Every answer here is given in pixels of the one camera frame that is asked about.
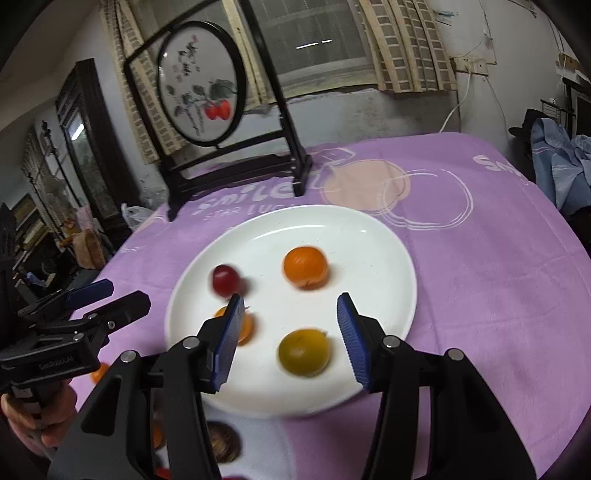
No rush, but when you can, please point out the purple printed blanket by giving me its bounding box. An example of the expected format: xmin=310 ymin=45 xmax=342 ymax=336
xmin=69 ymin=132 xmax=591 ymax=480

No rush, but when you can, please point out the cluttered storage shelf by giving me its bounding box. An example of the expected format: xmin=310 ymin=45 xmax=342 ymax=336
xmin=0 ymin=194 xmax=61 ymax=287

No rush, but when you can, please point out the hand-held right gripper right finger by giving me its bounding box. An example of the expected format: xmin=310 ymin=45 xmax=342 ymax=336
xmin=336 ymin=292 xmax=539 ymax=480

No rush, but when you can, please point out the white round plate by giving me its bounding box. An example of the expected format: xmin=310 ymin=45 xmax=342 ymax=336
xmin=165 ymin=204 xmax=417 ymax=418

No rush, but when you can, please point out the small orange tomato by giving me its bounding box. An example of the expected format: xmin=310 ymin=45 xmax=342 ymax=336
xmin=215 ymin=305 xmax=256 ymax=344

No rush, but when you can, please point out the window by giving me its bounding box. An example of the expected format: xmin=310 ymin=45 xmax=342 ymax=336
xmin=249 ymin=0 xmax=379 ymax=88

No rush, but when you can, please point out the white power cable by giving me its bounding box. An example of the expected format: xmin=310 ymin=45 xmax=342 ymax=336
xmin=436 ymin=69 xmax=472 ymax=134

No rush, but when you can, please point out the dark wooden cabinet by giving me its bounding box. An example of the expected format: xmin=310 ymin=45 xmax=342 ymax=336
xmin=55 ymin=59 xmax=134 ymax=241

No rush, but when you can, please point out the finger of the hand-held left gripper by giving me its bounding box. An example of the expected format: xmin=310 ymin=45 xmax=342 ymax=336
xmin=37 ymin=291 xmax=152 ymax=352
xmin=18 ymin=278 xmax=115 ymax=324

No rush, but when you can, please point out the person's left hand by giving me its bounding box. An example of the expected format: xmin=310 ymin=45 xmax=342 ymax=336
xmin=0 ymin=383 xmax=79 ymax=457

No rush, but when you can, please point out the round embroidery table screen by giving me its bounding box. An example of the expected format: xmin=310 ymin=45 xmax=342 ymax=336
xmin=123 ymin=0 xmax=314 ymax=221

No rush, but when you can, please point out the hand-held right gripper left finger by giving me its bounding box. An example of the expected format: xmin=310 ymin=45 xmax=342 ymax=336
xmin=48 ymin=293 xmax=245 ymax=480

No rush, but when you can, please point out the dark red tomato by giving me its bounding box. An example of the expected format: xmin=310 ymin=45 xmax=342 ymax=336
xmin=211 ymin=264 xmax=250 ymax=297

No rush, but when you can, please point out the light blue cloth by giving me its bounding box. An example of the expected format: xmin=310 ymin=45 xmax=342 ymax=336
xmin=530 ymin=117 xmax=591 ymax=210

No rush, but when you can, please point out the wall power outlet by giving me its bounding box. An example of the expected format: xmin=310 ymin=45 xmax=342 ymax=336
xmin=450 ymin=56 xmax=489 ymax=75

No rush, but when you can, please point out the black hat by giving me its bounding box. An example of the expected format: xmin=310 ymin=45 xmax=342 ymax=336
xmin=509 ymin=108 xmax=548 ymax=139

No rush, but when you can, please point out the white plastic bag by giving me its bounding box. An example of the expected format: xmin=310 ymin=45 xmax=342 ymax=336
xmin=121 ymin=204 xmax=155 ymax=232

